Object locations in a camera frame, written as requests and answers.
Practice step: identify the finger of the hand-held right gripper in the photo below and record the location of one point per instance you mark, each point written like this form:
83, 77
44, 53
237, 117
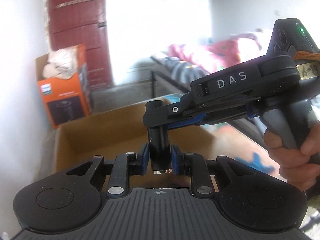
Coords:
160, 116
187, 123

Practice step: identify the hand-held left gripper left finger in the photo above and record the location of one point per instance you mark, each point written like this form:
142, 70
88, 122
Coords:
143, 160

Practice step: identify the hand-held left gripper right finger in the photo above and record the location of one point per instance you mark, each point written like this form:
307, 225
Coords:
176, 160

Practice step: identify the black cylinder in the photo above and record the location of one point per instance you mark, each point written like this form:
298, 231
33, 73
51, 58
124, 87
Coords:
160, 147

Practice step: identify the brown cardboard box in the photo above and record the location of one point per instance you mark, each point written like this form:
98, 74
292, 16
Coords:
100, 135

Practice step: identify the person's right hand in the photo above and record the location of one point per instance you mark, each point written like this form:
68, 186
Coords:
290, 165

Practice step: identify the pink blanket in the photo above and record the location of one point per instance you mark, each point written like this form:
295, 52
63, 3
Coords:
217, 52

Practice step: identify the grey striped cloth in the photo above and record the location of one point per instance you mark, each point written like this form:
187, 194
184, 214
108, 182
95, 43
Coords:
180, 68

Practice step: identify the blue sky printed table cover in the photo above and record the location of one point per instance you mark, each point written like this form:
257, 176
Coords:
250, 160

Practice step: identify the orange printed carton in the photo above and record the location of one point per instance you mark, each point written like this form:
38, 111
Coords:
62, 100

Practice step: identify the white crumpled cloth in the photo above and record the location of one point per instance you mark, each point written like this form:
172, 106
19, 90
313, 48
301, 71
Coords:
60, 63

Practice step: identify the red door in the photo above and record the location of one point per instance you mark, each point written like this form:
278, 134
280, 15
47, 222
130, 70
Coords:
75, 25

